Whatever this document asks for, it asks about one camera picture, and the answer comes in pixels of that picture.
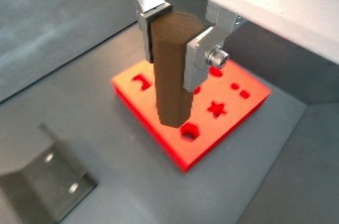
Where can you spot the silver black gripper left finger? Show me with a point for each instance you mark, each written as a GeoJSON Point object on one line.
{"type": "Point", "coordinates": [149, 10]}

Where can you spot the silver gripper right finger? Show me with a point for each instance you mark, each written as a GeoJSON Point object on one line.
{"type": "Point", "coordinates": [204, 49]}

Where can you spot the brown hexagon peg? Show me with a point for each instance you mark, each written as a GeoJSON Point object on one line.
{"type": "Point", "coordinates": [170, 33]}

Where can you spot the red shape-sorting board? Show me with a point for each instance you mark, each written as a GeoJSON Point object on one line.
{"type": "Point", "coordinates": [224, 101]}

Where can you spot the black peg holder stand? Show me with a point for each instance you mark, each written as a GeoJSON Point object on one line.
{"type": "Point", "coordinates": [49, 186]}

